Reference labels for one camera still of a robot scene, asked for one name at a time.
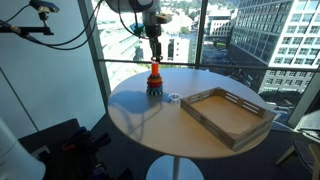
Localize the black cable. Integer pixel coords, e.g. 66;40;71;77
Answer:
0;0;105;52

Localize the white cylindrical robot base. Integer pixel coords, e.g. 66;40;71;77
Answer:
0;117;47;180

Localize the orange stacking ring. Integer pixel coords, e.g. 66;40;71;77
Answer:
147;75;164;85

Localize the black camera on mount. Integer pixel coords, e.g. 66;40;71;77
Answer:
29;0;61;14

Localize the orange stacking peg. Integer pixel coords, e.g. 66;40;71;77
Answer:
151;61;160;78

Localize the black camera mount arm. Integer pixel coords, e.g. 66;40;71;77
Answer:
0;12;55;37

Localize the blue stacking ring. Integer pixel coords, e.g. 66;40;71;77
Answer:
146;85;164;93

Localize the red stacking ring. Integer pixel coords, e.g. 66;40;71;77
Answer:
146;81;164;89

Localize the teal wrist camera box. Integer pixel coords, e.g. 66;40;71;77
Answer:
130;22;146;38

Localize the pile of black clamps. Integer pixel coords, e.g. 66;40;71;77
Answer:
49;125;134;180

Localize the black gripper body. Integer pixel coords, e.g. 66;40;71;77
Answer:
145;23;164;45

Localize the white studded ring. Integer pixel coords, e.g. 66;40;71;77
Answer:
167;92;183;105

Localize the wooden slatted tray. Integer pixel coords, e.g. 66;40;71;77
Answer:
180;86;277;153

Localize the wooden chair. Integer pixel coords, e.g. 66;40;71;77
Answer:
275;109;320;180

